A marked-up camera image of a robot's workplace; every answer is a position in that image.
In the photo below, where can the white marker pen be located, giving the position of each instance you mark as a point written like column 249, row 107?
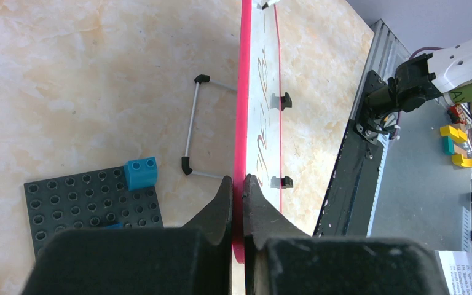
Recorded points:
column 269, row 3

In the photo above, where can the pink framed whiteboard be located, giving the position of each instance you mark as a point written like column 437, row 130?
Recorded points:
column 260, row 104

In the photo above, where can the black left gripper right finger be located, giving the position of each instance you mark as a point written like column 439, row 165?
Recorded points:
column 282, row 259

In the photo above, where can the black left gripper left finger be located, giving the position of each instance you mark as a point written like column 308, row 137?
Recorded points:
column 192, row 259

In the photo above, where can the dark grey lego baseplate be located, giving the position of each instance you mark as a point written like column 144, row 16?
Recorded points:
column 91, row 199

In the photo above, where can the printed paper sheet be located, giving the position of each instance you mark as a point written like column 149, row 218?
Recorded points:
column 456, row 267

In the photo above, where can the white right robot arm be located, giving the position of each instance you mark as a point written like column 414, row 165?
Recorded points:
column 446, row 72

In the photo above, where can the small blue lego brick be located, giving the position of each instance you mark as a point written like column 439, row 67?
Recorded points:
column 141, row 173

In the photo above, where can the yellow toy block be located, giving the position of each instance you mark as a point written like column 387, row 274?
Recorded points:
column 453, row 139

